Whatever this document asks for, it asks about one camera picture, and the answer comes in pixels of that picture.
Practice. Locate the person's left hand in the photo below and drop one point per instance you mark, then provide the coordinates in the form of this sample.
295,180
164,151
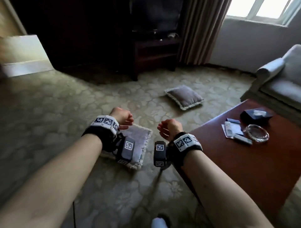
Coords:
120,115

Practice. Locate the person's right hand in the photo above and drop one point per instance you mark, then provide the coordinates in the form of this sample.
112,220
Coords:
171,128

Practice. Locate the person's right thumb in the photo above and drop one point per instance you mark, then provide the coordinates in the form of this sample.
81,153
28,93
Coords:
161,125

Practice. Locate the person's left thumb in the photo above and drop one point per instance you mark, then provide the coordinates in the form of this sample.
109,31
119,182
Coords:
123,127

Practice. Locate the person's right forearm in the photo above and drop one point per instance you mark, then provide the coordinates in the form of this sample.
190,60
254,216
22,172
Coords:
218,188

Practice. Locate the person's left forearm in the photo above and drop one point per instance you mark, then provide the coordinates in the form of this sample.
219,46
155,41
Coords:
54,180

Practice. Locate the black left wristband with markers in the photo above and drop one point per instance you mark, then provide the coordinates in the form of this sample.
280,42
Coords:
103,131

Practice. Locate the black wristband with markers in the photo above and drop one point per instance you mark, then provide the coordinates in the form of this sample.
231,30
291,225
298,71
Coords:
103,131
185,145

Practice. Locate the grey fringed cushion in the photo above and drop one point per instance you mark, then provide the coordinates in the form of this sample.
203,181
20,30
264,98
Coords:
184,96
142,143

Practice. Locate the black right wristband with markers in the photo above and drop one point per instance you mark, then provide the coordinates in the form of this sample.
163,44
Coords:
185,145

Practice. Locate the white printed card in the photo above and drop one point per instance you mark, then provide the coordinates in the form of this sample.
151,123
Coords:
231,130

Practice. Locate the small dark blue card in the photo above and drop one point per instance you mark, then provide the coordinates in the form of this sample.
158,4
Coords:
233,121

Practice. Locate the dark wooden television stand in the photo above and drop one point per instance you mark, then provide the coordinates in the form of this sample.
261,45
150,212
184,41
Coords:
152,52

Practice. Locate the small white object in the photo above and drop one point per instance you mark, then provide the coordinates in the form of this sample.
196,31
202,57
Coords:
172,35

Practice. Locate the dark blue tissue box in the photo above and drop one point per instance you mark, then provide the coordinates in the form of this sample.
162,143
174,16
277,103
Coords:
255,115

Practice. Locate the clear glass ashtray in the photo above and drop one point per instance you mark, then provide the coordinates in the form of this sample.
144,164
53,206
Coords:
256,133

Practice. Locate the person's white sock foot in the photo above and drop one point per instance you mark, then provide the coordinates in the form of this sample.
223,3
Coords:
158,222

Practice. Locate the brown striped curtain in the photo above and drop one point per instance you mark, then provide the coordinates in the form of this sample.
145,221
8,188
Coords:
202,30

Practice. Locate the dark wooden wardrobe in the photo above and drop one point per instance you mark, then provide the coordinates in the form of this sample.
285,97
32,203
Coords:
75,32

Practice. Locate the black television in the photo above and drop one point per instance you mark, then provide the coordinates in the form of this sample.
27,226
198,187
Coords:
156,15

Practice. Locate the grey upholstered armchair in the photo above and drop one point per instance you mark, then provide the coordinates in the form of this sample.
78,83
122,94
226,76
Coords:
279,79

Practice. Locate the white framed window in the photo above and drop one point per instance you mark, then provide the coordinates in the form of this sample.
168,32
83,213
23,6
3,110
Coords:
261,9

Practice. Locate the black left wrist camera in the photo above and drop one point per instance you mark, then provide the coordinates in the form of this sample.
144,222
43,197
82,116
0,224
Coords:
126,149

